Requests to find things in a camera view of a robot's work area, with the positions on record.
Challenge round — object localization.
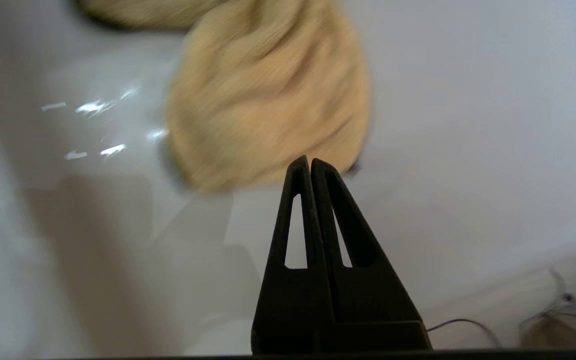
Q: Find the yellow cloth with black backing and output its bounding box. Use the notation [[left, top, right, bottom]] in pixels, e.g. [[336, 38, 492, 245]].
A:
[[75, 0, 371, 193]]

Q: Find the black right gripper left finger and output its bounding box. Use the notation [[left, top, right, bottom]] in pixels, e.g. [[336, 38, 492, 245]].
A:
[[251, 155, 335, 355]]

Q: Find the white sink basin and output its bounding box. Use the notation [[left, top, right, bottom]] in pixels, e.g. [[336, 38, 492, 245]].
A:
[[0, 0, 249, 360]]

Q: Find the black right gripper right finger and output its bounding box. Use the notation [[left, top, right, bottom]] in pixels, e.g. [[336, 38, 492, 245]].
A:
[[310, 158, 433, 352]]

